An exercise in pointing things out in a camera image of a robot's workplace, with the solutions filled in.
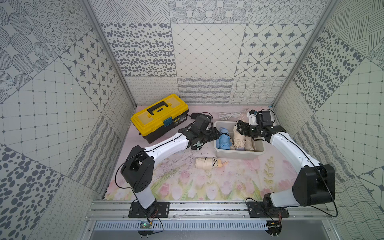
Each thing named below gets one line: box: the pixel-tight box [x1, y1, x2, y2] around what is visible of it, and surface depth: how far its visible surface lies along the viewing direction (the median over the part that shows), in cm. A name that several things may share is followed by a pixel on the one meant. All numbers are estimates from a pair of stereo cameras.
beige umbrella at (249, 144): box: [244, 136, 256, 152], surface depth 94 cm
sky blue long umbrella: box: [216, 127, 232, 150], surface depth 93 cm
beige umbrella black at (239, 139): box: [233, 125, 246, 151], surface depth 84 cm
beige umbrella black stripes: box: [195, 157, 229, 170], surface depth 88 cm
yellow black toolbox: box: [130, 94, 189, 144], surface depth 95 cm
